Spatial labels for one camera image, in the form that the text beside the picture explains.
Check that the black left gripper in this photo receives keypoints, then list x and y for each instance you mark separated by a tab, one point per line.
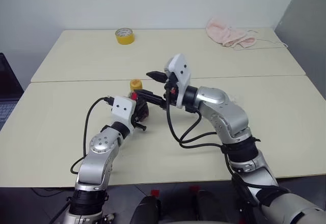
135	123

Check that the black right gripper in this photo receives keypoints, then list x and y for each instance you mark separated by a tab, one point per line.
172	94

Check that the clear plastic cola bottle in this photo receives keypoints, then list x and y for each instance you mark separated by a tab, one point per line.
147	114

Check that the yellow bottle cap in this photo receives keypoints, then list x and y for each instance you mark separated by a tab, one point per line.
135	83

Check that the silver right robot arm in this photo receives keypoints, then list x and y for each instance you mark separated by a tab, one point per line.
224	117

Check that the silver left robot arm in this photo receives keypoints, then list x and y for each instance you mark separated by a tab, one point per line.
96	157

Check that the yellow tape roll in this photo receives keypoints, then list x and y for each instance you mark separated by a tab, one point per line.
125	37

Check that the pink towel cloth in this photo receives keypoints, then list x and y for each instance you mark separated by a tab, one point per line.
221	33

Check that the dark rounded shape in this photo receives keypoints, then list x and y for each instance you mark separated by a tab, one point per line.
147	210

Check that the dark laptop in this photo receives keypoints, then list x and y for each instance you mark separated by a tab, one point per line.
7	81

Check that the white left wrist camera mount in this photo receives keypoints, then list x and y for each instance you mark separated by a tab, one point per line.
123	109

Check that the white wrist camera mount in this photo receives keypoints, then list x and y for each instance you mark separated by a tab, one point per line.
182	72
123	109

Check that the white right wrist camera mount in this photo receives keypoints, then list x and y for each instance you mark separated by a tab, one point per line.
182	72

